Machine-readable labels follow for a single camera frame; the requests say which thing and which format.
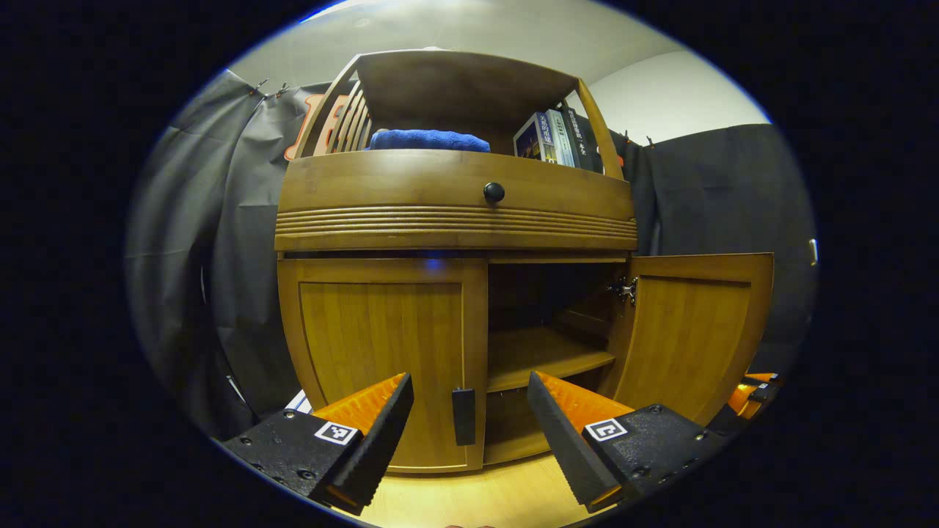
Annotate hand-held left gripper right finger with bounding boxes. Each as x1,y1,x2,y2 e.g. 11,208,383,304
527,371,725,514

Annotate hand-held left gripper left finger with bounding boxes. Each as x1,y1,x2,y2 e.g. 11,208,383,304
222,373,414,516

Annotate wooden shoe cabinet door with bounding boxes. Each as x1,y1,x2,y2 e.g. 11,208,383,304
277,258,489,474
605,253,775,426

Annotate wooden double-door shoe cabinet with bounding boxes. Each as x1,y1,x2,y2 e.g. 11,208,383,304
274,49,775,474

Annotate wooden inner shelf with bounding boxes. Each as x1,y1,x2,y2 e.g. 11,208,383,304
488,328,615,393

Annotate wooden drawer with black knob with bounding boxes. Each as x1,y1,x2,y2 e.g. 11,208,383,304
275,150,637,252

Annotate black backdrop cloth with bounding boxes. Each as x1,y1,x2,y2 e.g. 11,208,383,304
125,70,815,441

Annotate black spine book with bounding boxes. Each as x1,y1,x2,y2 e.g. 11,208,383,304
561,104,606,175

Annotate grey spine book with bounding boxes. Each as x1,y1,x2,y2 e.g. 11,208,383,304
541,110,577,168

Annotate blue cover book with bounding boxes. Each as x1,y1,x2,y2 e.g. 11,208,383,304
514,114,552,162

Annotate blue folded towel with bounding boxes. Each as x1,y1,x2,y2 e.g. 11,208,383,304
367,130,491,153

